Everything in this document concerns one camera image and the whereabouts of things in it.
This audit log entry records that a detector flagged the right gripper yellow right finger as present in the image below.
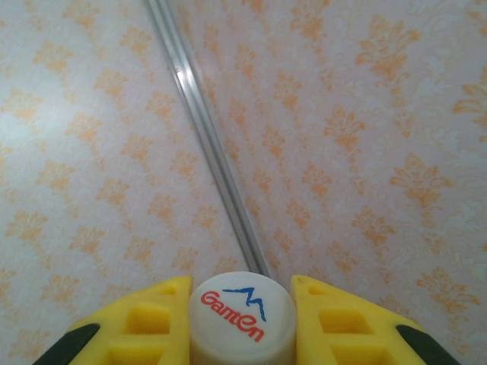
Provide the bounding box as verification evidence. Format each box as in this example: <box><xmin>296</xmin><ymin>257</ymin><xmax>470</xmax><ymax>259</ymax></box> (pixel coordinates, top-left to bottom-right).
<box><xmin>290</xmin><ymin>274</ymin><xmax>463</xmax><ymax>365</ymax></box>

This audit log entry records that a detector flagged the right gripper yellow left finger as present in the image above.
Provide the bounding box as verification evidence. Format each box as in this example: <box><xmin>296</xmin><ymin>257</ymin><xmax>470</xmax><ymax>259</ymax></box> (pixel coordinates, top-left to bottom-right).
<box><xmin>32</xmin><ymin>275</ymin><xmax>194</xmax><ymax>365</ymax></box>

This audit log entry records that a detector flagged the clear white-capped water bottle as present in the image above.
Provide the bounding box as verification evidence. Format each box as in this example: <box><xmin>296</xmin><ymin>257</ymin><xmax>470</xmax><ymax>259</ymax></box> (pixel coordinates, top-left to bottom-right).
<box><xmin>188</xmin><ymin>271</ymin><xmax>298</xmax><ymax>365</ymax></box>

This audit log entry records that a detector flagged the aluminium frame corner post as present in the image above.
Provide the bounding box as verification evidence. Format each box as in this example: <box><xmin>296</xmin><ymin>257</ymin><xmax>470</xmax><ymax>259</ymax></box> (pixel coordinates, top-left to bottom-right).
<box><xmin>143</xmin><ymin>0</ymin><xmax>273</xmax><ymax>281</ymax></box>

